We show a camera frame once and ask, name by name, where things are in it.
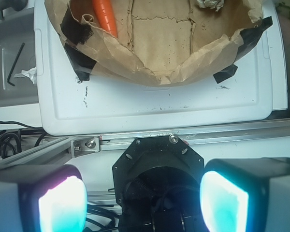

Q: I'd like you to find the aluminium extrusion rail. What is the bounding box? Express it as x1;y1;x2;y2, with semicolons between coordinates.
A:
0;118;290;165

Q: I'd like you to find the white paper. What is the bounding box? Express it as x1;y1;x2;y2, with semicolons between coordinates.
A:
196;0;225;12

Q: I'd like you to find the black octagonal mount plate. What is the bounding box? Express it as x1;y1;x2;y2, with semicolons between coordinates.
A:
112;135;204;209

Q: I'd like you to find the black hex key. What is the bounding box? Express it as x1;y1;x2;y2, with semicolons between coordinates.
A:
7;43;25;87

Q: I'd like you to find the metal corner bracket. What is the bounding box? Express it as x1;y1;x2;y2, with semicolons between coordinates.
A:
71;136;101;158

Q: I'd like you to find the black tape piece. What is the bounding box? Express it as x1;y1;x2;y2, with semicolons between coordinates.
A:
213;64;238;84
64;44;97;81
235;16;273;61

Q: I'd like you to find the small crumpled white tissue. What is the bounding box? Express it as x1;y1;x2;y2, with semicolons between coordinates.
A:
13;67;37;86

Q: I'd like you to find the orange toy carrot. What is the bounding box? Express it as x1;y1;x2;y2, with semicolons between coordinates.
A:
92;0;118;38

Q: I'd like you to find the grey plastic tray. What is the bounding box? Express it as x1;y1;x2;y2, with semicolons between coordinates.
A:
0;8;38;107

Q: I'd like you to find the white plastic bin lid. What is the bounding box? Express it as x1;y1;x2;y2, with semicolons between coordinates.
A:
34;0;288;135

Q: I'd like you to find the black cable bundle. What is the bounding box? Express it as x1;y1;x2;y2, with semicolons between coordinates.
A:
0;115;47;164

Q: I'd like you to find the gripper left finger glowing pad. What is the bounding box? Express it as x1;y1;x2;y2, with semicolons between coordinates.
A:
0;164;87;232

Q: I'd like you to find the brown paper bag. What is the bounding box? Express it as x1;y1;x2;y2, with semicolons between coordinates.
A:
44;0;266;87

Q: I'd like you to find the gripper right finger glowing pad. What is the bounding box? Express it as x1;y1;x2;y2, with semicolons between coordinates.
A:
200;157;290;232

